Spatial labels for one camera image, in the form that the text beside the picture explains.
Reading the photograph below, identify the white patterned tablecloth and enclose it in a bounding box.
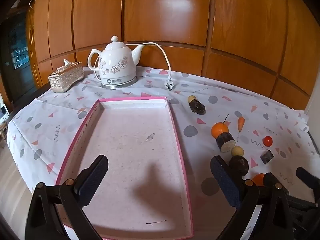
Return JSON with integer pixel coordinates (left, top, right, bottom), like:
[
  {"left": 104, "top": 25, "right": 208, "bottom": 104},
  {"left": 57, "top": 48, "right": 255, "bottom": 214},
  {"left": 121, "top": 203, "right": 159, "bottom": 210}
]
[{"left": 7, "top": 66, "right": 313, "bottom": 240}]

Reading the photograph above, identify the dark cube piece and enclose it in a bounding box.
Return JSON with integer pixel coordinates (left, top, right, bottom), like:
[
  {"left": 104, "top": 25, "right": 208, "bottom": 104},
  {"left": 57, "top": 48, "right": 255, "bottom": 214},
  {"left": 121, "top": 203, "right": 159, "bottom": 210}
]
[{"left": 260, "top": 149, "right": 274, "bottom": 165}]

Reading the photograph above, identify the small orange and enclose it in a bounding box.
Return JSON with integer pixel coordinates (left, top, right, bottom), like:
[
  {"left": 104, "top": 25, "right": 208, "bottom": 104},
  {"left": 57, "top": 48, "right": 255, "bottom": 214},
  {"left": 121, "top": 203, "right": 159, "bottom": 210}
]
[{"left": 252, "top": 173, "right": 266, "bottom": 187}]

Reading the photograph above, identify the white floral electric kettle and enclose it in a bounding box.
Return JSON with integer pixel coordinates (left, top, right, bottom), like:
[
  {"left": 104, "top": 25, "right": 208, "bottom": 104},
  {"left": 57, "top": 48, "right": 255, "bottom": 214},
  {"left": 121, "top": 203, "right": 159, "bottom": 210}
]
[{"left": 87, "top": 35, "right": 145, "bottom": 90}]

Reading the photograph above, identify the dark oblong fruit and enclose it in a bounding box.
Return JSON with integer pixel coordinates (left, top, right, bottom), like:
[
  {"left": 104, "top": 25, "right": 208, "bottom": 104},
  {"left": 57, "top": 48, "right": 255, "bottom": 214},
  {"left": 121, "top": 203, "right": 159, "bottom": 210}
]
[{"left": 189, "top": 99, "right": 206, "bottom": 115}]

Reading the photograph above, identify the silver embossed tissue box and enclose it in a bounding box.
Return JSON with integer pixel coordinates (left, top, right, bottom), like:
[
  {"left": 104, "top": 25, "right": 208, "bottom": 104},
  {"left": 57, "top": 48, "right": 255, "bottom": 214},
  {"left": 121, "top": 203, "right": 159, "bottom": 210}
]
[{"left": 48, "top": 59, "right": 85, "bottom": 93}]

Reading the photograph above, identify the pink shallow box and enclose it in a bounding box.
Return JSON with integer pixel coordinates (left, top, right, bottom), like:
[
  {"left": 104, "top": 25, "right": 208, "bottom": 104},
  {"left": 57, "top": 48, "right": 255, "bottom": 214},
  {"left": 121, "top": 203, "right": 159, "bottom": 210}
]
[{"left": 55, "top": 97, "right": 194, "bottom": 239}]

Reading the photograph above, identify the dark round fruit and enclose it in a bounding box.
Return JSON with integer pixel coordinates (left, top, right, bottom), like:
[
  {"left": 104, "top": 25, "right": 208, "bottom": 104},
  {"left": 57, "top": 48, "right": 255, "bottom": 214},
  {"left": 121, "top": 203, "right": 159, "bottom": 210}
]
[{"left": 229, "top": 156, "right": 249, "bottom": 177}]

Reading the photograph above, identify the orange with stem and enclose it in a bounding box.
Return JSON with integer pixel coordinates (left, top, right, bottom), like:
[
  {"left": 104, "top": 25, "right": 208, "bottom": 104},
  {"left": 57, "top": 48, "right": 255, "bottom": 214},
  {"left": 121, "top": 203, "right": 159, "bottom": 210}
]
[{"left": 211, "top": 114, "right": 230, "bottom": 139}]

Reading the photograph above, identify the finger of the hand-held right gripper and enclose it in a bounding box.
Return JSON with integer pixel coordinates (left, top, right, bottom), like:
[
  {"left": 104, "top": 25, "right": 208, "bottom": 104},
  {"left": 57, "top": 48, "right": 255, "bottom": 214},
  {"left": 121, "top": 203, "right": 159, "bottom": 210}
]
[
  {"left": 262, "top": 172, "right": 277, "bottom": 186},
  {"left": 296, "top": 167, "right": 320, "bottom": 203}
]

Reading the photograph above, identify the dark cylinder with pale cut face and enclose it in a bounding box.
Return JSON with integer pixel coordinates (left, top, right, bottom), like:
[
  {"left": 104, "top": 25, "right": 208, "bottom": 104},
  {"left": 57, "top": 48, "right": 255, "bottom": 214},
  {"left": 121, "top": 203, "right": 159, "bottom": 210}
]
[{"left": 216, "top": 132, "right": 236, "bottom": 153}]

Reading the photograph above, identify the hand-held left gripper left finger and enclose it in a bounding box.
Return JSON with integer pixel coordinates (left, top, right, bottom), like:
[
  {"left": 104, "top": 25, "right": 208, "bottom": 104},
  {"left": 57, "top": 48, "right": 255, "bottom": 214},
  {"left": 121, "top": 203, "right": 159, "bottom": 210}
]
[{"left": 25, "top": 154, "right": 109, "bottom": 240}]

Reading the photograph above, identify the dark glass cabinet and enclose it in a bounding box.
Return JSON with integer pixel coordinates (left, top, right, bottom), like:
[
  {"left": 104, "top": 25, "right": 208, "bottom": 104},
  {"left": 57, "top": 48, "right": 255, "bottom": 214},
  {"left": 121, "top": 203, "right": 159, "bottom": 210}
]
[{"left": 0, "top": 12, "right": 38, "bottom": 105}]

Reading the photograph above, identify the white power cord with plug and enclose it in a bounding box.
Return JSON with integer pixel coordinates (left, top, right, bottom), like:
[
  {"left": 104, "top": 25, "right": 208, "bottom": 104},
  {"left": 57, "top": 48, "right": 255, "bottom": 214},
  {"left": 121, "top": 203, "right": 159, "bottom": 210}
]
[{"left": 144, "top": 42, "right": 175, "bottom": 91}]

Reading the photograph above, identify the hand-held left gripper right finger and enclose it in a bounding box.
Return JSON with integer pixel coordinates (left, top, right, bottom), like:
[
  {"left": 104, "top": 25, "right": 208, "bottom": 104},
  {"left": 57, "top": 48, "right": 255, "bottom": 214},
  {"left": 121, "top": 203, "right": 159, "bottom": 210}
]
[{"left": 210, "top": 155, "right": 293, "bottom": 240}]

